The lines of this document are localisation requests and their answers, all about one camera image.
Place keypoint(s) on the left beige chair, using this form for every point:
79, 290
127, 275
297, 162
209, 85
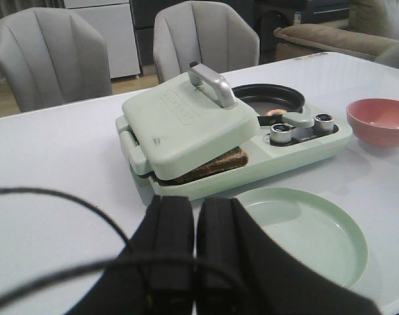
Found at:
52, 57

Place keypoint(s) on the beige cushion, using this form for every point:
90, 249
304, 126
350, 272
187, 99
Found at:
305, 39

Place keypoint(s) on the pink bowl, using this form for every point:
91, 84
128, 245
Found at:
375, 121

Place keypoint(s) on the green breakfast maker base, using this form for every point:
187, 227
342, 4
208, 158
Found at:
265, 160

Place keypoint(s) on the silver knob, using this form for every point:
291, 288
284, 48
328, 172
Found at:
280, 134
323, 123

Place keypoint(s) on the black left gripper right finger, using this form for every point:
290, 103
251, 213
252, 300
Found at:
277, 282

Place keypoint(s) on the left silver knob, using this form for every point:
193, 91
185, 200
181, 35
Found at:
280, 134

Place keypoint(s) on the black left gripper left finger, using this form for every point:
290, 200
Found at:
152, 287

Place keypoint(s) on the dark counter cabinet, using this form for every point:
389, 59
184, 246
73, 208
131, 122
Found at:
144, 13

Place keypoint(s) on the shrimp pieces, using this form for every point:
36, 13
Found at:
275, 112

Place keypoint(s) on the right silver knob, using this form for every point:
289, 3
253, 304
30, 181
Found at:
323, 123

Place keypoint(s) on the right beige chair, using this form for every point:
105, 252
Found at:
208, 32

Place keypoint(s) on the green sandwich maker lid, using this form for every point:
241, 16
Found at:
183, 123

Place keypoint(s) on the light green plate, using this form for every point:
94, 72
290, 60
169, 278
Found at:
312, 229

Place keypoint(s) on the beige chair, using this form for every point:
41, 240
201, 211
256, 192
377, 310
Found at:
208, 32
52, 57

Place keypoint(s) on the black round frying pan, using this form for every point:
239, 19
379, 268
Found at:
263, 97

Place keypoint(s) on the white refrigerator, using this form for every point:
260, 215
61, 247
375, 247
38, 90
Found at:
114, 22

